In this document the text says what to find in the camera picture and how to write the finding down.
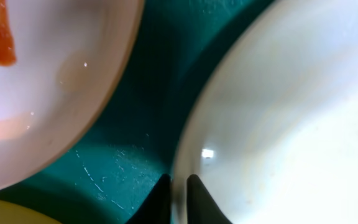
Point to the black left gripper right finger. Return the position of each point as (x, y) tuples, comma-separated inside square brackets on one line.
[(200, 206)]

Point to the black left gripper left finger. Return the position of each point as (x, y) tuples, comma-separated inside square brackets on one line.
[(156, 208)]

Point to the cream white plate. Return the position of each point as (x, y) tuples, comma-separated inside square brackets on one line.
[(274, 133)]

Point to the white plate with ketchup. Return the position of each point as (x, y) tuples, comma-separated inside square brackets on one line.
[(70, 56)]

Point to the teal plastic tray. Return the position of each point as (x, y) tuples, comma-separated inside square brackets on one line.
[(108, 174)]

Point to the yellow plate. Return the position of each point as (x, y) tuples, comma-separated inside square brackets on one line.
[(11, 213)]

